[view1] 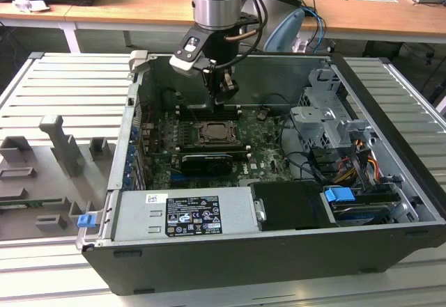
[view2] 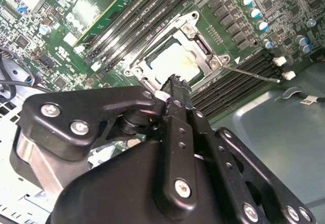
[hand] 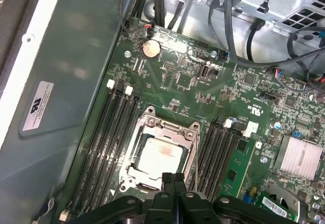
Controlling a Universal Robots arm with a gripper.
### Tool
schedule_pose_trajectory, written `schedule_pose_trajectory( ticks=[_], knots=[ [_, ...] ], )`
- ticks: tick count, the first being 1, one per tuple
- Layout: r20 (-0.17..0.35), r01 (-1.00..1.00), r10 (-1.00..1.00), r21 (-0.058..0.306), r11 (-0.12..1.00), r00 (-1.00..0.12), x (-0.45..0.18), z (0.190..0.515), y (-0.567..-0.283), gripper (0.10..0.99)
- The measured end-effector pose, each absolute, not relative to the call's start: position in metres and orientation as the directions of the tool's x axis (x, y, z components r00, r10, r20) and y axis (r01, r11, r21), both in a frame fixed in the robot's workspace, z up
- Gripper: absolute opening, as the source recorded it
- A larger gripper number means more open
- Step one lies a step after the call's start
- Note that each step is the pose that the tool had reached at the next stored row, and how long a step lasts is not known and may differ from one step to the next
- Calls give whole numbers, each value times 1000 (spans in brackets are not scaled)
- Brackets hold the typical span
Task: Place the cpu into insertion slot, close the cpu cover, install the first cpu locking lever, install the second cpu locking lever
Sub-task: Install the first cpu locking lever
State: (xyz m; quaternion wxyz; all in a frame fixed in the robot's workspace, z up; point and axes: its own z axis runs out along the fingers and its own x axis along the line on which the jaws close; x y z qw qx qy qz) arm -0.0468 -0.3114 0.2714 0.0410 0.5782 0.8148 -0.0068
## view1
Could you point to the CPU socket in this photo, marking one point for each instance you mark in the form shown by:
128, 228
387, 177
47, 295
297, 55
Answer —
200, 145

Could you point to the gray plastic case latch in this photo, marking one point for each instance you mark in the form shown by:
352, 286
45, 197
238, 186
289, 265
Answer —
139, 61

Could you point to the wooden desk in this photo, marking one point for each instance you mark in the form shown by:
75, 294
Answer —
139, 4

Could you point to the metal disk bay cage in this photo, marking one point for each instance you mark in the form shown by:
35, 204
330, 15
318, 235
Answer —
313, 119

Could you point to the black graphics card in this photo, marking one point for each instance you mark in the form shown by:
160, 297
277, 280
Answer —
205, 166

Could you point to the green motherboard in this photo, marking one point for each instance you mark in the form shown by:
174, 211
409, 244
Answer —
271, 157

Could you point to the white barcode sticker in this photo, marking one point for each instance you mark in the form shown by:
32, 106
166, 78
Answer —
156, 198

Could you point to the black rating label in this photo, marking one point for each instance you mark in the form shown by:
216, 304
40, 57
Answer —
191, 216

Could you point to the blue disk carrier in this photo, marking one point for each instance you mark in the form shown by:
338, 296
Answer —
338, 195

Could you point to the gray power supply unit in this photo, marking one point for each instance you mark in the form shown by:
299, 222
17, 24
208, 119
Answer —
139, 220

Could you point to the crumpled white paper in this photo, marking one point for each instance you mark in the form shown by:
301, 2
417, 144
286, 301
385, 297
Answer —
28, 3

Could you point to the hard disk drive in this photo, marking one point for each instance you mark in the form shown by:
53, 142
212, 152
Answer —
362, 213

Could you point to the blue case latch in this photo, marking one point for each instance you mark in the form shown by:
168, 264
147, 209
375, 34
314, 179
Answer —
86, 221

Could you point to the black open PC case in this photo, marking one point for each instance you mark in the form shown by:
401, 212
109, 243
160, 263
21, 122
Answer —
244, 268

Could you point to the gray parts rack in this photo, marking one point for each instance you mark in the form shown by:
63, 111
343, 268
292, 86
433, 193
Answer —
45, 181

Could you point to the green RAM stick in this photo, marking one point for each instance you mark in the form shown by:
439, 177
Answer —
31, 202

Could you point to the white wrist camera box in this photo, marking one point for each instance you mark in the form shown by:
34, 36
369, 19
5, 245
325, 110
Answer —
186, 61

